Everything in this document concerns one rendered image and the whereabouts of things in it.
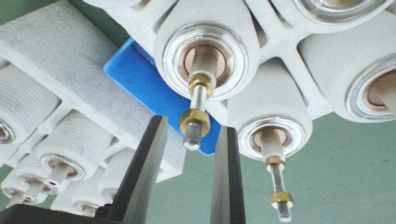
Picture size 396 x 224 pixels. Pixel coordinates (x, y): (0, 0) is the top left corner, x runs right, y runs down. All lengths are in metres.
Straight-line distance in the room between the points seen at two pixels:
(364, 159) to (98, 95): 0.76
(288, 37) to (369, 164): 0.65
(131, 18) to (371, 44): 0.23
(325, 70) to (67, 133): 0.37
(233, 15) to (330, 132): 0.54
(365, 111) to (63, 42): 0.44
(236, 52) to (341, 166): 0.69
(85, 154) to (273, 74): 0.31
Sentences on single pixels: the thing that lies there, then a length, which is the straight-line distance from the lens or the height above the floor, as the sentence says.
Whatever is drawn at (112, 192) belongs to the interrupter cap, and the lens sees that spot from 0.43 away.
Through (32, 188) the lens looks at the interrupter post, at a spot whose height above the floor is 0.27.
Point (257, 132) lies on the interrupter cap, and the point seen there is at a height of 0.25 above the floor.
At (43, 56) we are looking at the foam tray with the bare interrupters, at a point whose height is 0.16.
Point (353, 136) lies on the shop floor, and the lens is 0.71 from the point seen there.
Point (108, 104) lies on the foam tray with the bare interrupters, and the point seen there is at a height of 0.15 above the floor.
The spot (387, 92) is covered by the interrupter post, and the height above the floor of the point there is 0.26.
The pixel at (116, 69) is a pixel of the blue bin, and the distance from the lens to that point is 0.41.
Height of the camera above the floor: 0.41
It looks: 48 degrees down
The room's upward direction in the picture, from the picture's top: 171 degrees counter-clockwise
